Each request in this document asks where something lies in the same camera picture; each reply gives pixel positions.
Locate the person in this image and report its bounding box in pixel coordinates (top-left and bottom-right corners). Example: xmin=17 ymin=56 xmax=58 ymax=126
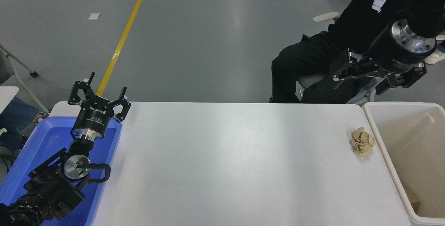
xmin=0 ymin=97 xmax=49 ymax=153
xmin=269 ymin=0 xmax=430 ymax=104

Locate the small white table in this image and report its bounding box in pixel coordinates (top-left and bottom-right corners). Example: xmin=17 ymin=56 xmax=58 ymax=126
xmin=0 ymin=86 xmax=20 ymax=114

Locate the large pale plastic bin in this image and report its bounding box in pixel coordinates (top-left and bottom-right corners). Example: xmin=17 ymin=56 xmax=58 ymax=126
xmin=363 ymin=102 xmax=445 ymax=226

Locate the grey white office chair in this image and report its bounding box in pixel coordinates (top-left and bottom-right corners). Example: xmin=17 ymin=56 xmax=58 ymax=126
xmin=296 ymin=12 xmax=381 ymax=107

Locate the tan paper ball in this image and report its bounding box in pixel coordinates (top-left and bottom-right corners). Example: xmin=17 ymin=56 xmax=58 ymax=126
xmin=351 ymin=127 xmax=376 ymax=157

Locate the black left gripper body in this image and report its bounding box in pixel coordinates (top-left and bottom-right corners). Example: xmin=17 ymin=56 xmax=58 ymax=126
xmin=72 ymin=96 xmax=115 ymax=138

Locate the blue plastic tray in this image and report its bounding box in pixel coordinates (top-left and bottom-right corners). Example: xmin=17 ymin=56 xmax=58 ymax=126
xmin=0 ymin=116 xmax=122 ymax=226

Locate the brown cardboard piece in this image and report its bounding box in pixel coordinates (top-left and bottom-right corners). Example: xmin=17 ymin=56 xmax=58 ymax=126
xmin=403 ymin=184 xmax=421 ymax=213

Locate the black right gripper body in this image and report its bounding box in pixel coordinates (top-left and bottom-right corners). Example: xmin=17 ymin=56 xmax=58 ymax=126
xmin=363 ymin=20 xmax=427 ymax=74

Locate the grey chair with metal legs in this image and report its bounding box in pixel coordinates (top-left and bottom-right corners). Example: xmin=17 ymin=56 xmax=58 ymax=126
xmin=0 ymin=43 xmax=50 ymax=114

